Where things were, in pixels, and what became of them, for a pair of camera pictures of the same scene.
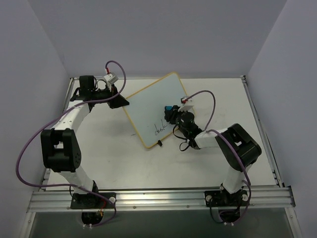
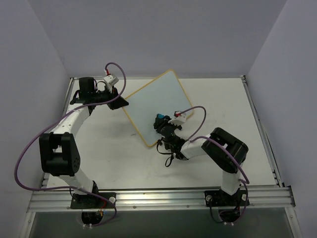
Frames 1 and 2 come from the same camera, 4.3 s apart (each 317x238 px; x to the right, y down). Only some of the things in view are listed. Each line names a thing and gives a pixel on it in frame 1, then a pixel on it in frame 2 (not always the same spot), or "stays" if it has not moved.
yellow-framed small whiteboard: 146,108 stays
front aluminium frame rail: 178,198 stays
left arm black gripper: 113,96 stays
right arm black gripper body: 173,114 -> 163,125
